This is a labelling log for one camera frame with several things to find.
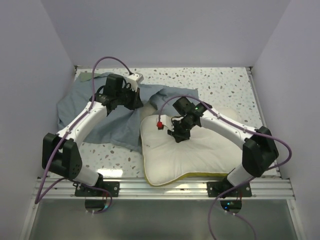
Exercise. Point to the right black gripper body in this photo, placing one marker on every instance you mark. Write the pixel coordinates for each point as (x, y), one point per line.
(182, 128)

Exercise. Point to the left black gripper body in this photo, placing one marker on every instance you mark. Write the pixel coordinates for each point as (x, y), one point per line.
(128, 97)

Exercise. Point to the grey-blue pillowcase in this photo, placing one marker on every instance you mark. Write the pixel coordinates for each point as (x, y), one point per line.
(122, 126)

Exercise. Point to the white pillow yellow edge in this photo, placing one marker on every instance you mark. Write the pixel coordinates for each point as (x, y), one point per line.
(205, 154)

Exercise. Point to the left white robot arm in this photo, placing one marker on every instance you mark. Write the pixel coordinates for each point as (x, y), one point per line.
(60, 151)

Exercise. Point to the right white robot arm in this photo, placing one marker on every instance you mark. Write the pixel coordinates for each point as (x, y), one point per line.
(259, 150)

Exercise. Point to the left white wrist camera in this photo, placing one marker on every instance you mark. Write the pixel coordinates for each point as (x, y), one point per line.
(134, 79)

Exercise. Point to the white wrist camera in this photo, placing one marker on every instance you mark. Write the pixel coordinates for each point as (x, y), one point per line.
(134, 79)
(164, 121)

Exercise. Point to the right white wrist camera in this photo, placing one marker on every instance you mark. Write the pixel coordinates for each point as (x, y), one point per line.
(164, 121)

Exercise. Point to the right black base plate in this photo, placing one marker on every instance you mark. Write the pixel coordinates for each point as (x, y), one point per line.
(230, 191)

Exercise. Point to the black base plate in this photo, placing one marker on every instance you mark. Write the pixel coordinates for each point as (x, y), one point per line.
(230, 191)
(105, 189)

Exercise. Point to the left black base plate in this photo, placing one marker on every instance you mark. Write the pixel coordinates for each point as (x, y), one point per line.
(105, 189)

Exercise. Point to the aluminium front rail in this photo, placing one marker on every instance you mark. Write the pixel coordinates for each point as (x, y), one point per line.
(199, 188)

